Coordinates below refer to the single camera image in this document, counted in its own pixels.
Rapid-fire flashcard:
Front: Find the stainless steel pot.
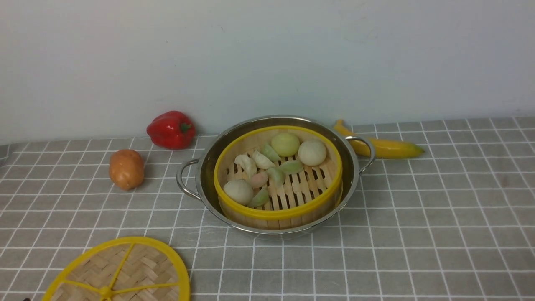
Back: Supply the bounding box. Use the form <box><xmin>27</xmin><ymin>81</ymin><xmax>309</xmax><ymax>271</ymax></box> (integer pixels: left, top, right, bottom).
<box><xmin>176</xmin><ymin>115</ymin><xmax>376</xmax><ymax>240</ymax></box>

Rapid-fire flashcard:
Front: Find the yellow banana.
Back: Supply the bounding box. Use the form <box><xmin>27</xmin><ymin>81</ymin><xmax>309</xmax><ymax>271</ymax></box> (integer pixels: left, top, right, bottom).
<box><xmin>349</xmin><ymin>137</ymin><xmax>425</xmax><ymax>159</ymax></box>

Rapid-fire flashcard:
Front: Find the woven bamboo steamer lid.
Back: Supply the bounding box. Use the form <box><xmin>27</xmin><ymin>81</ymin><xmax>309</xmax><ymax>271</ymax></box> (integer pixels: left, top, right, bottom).
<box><xmin>43</xmin><ymin>237</ymin><xmax>191</xmax><ymax>301</ymax></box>

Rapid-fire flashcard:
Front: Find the white bun near rim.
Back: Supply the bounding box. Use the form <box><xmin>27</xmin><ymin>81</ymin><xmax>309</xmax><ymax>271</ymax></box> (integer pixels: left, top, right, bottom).
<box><xmin>223</xmin><ymin>179</ymin><xmax>255</xmax><ymax>206</ymax></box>

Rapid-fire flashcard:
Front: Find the red bell pepper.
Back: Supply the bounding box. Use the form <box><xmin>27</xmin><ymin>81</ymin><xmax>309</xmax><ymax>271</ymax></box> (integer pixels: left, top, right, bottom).
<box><xmin>146</xmin><ymin>110</ymin><xmax>196</xmax><ymax>150</ymax></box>

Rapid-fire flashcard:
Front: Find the bamboo steamer basket yellow rim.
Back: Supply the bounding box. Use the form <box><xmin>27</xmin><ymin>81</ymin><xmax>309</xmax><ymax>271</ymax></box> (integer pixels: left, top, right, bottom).
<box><xmin>213</xmin><ymin>125</ymin><xmax>343</xmax><ymax>230</ymax></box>

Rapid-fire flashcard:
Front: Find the green dumpling centre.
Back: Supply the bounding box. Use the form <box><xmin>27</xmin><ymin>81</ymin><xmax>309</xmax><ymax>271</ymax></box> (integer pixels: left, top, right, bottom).
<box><xmin>278</xmin><ymin>160</ymin><xmax>303</xmax><ymax>175</ymax></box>

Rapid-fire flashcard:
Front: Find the pink dumpling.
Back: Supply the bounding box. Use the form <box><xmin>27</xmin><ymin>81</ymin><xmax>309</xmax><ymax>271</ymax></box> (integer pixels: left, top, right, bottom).
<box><xmin>247</xmin><ymin>171</ymin><xmax>269</xmax><ymax>189</ymax></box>

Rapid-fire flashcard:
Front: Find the yellow-green round bun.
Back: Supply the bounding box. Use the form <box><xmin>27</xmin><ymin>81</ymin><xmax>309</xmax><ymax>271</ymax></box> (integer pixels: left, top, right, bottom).
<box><xmin>270</xmin><ymin>132</ymin><xmax>301</xmax><ymax>157</ymax></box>

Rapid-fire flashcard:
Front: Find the grey checkered tablecloth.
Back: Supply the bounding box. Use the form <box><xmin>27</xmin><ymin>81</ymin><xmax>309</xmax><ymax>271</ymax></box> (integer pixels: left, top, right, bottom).
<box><xmin>0</xmin><ymin>117</ymin><xmax>535</xmax><ymax>301</ymax></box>

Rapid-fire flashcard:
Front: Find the brown potato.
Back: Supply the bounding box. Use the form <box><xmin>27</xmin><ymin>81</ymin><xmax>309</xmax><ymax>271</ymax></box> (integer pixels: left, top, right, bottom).
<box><xmin>109</xmin><ymin>149</ymin><xmax>145</xmax><ymax>191</ymax></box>

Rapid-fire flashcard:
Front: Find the white round bun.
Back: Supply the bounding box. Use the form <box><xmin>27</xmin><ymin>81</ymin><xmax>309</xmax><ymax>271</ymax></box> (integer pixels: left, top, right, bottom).
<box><xmin>298</xmin><ymin>139</ymin><xmax>327</xmax><ymax>166</ymax></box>

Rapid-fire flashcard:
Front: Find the pale white dumpling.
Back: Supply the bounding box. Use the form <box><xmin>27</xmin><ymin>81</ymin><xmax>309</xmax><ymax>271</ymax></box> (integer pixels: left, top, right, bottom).
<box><xmin>252</xmin><ymin>150</ymin><xmax>275</xmax><ymax>170</ymax></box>

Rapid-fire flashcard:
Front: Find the green dumpling lower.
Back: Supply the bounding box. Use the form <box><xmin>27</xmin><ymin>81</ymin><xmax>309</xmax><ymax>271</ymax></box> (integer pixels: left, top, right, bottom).
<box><xmin>266</xmin><ymin>166</ymin><xmax>286</xmax><ymax>187</ymax></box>

